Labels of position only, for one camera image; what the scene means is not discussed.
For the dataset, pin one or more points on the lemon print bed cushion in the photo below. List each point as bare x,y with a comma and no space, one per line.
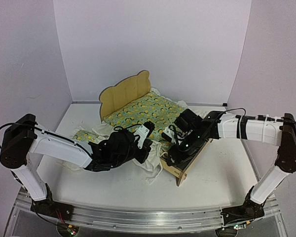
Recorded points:
162,112

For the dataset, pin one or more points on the aluminium front rail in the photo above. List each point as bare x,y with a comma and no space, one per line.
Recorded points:
169,221

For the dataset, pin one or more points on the wooden pet bed frame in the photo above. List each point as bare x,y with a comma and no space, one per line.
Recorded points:
115,97

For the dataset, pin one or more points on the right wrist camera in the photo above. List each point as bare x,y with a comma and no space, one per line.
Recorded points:
170,134

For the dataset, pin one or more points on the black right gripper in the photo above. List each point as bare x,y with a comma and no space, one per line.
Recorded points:
178,157

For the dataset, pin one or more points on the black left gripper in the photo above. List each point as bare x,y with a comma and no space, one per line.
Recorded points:
141,158

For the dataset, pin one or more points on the small lemon print pillow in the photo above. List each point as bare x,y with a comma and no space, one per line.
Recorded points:
81,135

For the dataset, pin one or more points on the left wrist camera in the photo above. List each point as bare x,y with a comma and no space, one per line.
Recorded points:
143,132

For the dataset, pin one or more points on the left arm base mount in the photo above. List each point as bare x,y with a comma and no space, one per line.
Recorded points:
49,207

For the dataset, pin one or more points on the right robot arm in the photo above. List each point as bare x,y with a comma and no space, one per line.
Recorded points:
190,132

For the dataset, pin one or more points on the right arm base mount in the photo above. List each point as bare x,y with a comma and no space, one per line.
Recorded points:
248,211

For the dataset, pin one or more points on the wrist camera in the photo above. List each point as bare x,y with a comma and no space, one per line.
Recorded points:
143,132
170,134

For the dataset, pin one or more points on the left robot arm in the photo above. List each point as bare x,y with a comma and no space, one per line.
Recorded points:
26,136

